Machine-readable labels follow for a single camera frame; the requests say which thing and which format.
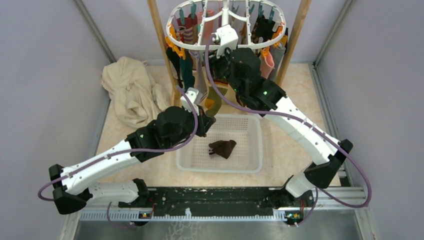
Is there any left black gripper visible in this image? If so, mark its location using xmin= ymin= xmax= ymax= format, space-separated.
xmin=166 ymin=103 xmax=216 ymax=149

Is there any wooden hanger rack frame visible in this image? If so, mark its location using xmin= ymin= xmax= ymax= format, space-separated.
xmin=146 ymin=0 xmax=311 ymax=106

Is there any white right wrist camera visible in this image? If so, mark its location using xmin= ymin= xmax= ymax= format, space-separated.
xmin=215 ymin=24 xmax=239 ymax=52

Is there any black sock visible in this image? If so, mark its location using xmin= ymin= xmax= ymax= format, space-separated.
xmin=166 ymin=47 xmax=184 ymax=88

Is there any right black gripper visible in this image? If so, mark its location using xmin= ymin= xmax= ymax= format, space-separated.
xmin=202 ymin=45 xmax=245 ymax=97

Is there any white plastic mesh basket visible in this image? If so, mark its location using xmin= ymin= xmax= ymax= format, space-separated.
xmin=176 ymin=114 xmax=263 ymax=174

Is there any beige crumpled cloth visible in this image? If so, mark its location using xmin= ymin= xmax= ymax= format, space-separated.
xmin=101 ymin=56 xmax=171 ymax=128

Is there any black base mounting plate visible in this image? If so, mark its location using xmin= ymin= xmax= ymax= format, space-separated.
xmin=118 ymin=186 xmax=316 ymax=219

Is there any pink sock with green patches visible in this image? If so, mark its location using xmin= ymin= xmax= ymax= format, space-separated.
xmin=259 ymin=49 xmax=275 ymax=79

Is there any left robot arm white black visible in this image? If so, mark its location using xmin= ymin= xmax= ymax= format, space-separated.
xmin=49 ymin=106 xmax=216 ymax=215

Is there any white oval clip hanger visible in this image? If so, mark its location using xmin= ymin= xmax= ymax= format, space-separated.
xmin=165 ymin=0 xmax=287 ymax=55

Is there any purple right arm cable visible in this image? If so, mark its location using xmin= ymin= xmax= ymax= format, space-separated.
xmin=203 ymin=33 xmax=373 ymax=228

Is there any green striped sock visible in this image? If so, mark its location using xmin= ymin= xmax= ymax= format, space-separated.
xmin=204 ymin=81 xmax=228 ymax=117

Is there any brown sock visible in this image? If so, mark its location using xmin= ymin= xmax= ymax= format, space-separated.
xmin=208 ymin=140 xmax=237 ymax=159

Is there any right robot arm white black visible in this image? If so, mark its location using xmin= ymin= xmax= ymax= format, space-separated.
xmin=206 ymin=48 xmax=353 ymax=206

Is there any dark teal sock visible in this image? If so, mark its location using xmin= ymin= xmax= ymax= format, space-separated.
xmin=179 ymin=55 xmax=195 ymax=90

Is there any aluminium rail frame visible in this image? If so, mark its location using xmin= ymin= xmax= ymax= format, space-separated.
xmin=60 ymin=187 xmax=373 ymax=240

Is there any grey sock with red stripes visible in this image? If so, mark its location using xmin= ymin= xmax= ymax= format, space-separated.
xmin=194 ymin=53 xmax=209 ymax=101

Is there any plain grey sock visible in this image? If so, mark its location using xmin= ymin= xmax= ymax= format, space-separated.
xmin=268 ymin=43 xmax=286 ymax=82

